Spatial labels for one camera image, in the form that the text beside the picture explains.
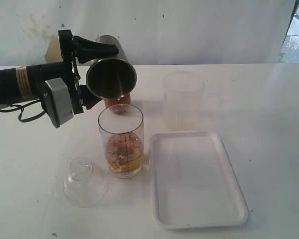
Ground black window frame post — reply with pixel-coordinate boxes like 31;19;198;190
274;0;299;64

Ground clear shaker body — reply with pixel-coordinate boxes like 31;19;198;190
98;104;144;179

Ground clear dome strainer lid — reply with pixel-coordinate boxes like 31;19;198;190
63;157;108;208

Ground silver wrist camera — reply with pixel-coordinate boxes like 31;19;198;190
43;78;74;128

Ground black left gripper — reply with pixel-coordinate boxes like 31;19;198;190
58;30;119;115

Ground white rectangular tray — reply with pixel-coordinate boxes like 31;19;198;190
149;131;248;230

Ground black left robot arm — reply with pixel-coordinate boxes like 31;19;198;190
0;30;119;114

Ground white backdrop sheet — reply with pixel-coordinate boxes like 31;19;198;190
0;0;282;66

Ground translucent plastic container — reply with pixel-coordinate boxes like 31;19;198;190
162;70;205;131

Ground stainless steel cup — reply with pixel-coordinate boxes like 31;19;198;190
86;35;137;99

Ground black cable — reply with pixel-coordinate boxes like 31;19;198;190
0;64;46;122

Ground gold foil coins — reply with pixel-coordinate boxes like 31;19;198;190
105;132;144;175

